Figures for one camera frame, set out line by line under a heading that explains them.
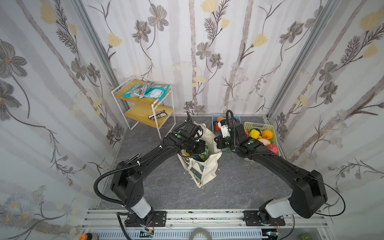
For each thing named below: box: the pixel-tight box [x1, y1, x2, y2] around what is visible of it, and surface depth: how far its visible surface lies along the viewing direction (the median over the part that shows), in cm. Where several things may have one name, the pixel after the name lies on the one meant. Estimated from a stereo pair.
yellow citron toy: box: [249, 129, 260, 140], surface depth 103 cm
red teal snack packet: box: [122, 82, 155, 99], surface depth 84 cm
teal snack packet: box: [144, 84, 170, 101], surface depth 83 cm
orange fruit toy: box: [262, 129, 273, 140], surface depth 103 cm
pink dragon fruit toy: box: [267, 144, 279, 155], surface depth 92 cm
